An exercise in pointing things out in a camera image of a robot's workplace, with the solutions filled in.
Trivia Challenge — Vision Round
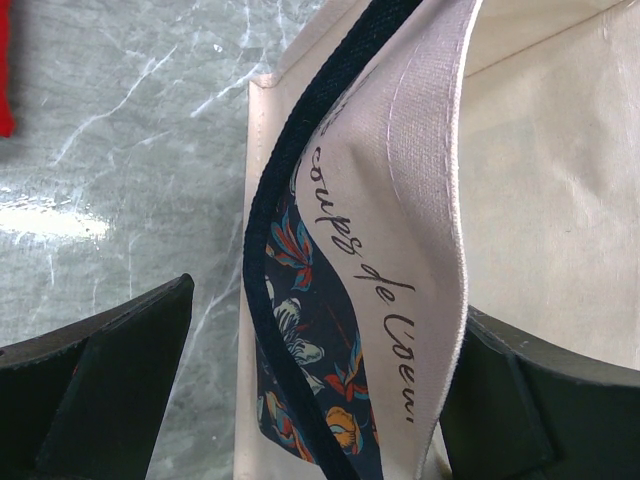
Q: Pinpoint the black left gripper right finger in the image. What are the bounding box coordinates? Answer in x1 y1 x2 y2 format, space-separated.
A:
440 308 639 479

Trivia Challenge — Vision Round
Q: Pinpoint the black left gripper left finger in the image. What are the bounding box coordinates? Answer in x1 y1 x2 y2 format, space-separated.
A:
1 274 194 479

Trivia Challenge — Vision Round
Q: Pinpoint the beige canvas tote bag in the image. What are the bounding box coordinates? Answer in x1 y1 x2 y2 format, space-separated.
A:
233 1 639 479

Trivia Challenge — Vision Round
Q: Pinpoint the red folded cloth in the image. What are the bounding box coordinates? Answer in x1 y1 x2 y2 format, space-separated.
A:
0 0 15 138

